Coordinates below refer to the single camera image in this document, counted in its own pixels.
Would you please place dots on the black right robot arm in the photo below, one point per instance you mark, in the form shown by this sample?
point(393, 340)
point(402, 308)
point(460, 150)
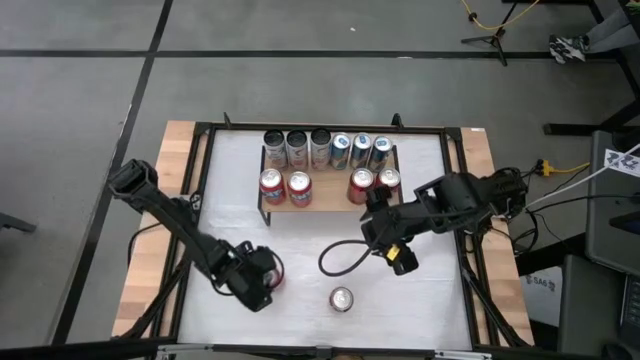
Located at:
point(465, 200)

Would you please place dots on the silver aluminium bar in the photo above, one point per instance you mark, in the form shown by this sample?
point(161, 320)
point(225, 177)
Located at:
point(185, 348)
point(462, 355)

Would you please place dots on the blue silver Red Bull can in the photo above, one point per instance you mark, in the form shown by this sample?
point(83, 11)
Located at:
point(361, 143)
point(382, 146)
point(341, 143)

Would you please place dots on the white tall slim can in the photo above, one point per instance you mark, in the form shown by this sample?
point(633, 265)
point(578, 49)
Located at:
point(297, 142)
point(321, 140)
point(275, 141)

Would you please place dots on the person's shoe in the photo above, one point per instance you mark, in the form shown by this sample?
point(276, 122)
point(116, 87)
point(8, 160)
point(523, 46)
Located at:
point(567, 49)

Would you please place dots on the grey furniture leg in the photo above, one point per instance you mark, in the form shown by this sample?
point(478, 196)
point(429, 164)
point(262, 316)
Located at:
point(15, 222)

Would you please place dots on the white box SA6 print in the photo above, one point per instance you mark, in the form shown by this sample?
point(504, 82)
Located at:
point(542, 300)

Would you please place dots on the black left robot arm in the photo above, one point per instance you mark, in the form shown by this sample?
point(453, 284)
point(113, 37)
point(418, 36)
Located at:
point(175, 219)

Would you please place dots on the wooden shelf black metal frame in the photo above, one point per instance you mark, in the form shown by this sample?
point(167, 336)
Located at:
point(330, 195)

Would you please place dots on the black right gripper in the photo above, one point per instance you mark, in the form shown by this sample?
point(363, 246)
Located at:
point(387, 225)

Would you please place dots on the grey desk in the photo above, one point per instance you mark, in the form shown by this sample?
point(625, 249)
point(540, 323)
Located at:
point(605, 225)

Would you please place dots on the white paper tag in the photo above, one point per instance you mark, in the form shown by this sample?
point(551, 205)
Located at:
point(622, 164)

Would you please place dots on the black tripod stand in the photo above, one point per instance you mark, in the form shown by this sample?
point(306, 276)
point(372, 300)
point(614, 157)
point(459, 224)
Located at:
point(495, 36)

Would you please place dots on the black metal table frame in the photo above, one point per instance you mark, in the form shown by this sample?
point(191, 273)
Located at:
point(240, 127)

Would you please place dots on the person's leg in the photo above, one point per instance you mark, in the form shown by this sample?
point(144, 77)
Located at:
point(612, 32)

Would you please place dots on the grey cabinet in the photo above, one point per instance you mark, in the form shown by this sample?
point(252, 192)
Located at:
point(590, 310)

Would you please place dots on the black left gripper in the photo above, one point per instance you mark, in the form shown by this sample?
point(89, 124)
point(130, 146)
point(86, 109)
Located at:
point(242, 272)

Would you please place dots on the black desk leg frame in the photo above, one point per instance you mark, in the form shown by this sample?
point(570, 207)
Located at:
point(570, 129)

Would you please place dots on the red Coca-Cola can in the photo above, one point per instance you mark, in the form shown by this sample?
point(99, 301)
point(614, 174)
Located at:
point(276, 281)
point(271, 181)
point(299, 183)
point(361, 179)
point(389, 176)
point(341, 299)

